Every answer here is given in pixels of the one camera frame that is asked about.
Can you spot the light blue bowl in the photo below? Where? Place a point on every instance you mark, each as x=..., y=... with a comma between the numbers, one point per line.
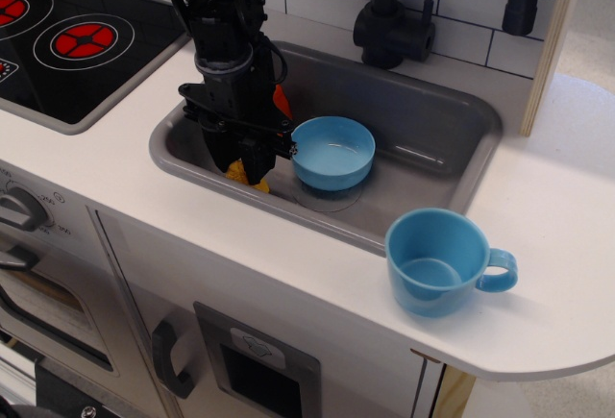
x=333, y=153

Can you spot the toy oven door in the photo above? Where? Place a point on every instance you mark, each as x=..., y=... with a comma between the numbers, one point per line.
x=44, y=304

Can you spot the orange toy carrot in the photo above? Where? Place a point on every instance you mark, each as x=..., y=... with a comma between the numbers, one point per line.
x=281, y=102

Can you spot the grey toy sink basin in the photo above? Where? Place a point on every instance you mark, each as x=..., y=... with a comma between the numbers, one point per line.
x=432, y=146

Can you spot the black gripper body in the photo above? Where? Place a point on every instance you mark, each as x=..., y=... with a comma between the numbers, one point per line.
x=238, y=98

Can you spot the black toy stovetop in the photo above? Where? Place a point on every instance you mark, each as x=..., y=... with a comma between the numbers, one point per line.
x=66, y=63

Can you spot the blue plastic cup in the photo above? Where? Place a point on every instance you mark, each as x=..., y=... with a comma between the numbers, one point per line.
x=437, y=257

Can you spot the black cabinet door handle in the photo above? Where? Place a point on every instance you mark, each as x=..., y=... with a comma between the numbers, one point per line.
x=163, y=340

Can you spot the wooden side post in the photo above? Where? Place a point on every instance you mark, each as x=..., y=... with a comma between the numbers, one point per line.
x=556, y=33

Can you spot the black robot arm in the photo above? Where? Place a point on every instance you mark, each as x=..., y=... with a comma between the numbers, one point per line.
x=223, y=31

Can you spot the yellow toy corn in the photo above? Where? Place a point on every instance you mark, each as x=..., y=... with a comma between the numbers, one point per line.
x=236, y=172

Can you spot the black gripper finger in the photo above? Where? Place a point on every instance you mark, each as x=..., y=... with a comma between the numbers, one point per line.
x=222, y=147
x=257, y=158

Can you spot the grey oven knob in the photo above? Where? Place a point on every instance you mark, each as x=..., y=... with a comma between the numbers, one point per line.
x=21, y=210

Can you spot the black toy faucet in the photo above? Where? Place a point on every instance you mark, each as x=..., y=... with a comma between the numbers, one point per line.
x=387, y=35

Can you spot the grey dishwasher panel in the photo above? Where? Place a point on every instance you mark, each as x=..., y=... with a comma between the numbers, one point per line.
x=258, y=369

